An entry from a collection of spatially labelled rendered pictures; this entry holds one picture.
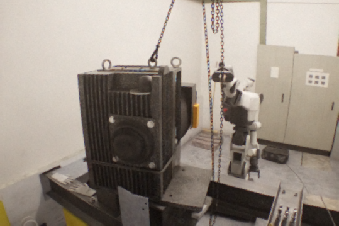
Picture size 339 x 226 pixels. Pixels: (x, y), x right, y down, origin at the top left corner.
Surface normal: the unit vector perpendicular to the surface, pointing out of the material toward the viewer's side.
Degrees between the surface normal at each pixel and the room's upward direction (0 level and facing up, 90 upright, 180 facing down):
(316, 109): 90
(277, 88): 90
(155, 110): 90
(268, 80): 90
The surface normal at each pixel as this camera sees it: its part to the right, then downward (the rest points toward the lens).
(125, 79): -0.29, 0.23
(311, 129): -0.53, 0.21
